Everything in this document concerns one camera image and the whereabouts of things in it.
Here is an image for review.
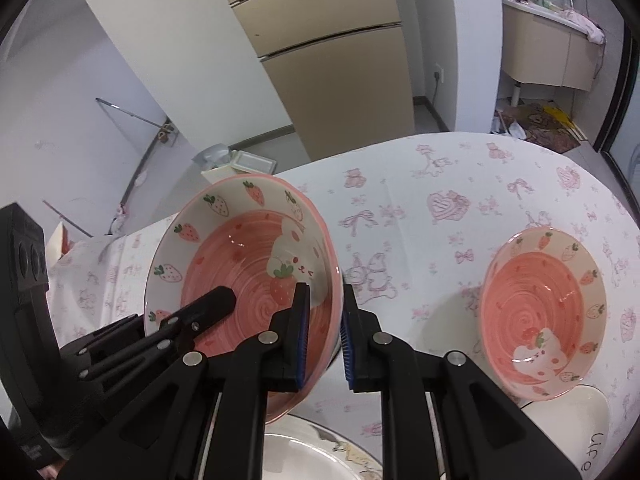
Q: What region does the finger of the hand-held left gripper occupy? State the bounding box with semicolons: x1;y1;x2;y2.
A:
75;286;237;382

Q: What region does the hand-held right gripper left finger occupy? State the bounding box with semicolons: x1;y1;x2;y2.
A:
60;282;313;480

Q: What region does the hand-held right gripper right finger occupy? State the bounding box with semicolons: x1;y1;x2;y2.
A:
340;284;583;480

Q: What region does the pink strawberry bowl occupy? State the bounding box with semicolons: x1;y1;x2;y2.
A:
477;226;608;388
143;174;343;423

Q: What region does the white cat print plate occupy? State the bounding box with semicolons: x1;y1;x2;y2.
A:
520;382;613;480
262;402;386;480

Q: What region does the red and white carton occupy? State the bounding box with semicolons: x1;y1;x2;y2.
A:
45;220;76;263

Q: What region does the pink printed white tablecloth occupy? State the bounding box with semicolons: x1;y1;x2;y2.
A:
45;131;640;480

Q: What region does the white foam box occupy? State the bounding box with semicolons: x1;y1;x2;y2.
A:
230;150;277;177

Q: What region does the grey plastic bag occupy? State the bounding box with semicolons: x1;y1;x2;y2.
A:
195;144;231;170

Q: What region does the metal pole rack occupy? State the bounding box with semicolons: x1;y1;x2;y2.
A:
95;97;177;202

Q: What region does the beige refrigerator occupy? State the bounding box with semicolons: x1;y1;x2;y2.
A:
205;0;416;163

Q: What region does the patterned floor mat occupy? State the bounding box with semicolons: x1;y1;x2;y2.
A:
515;102;583;155

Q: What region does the yellow plastic item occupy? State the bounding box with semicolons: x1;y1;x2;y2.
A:
544;104;577;127

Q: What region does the beige sink cabinet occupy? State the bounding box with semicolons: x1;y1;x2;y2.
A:
501;0;608;93

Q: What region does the pink towel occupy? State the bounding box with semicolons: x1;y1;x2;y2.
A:
565;10;606;45

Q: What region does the black door frame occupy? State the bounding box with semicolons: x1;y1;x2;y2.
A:
595;10;640;191

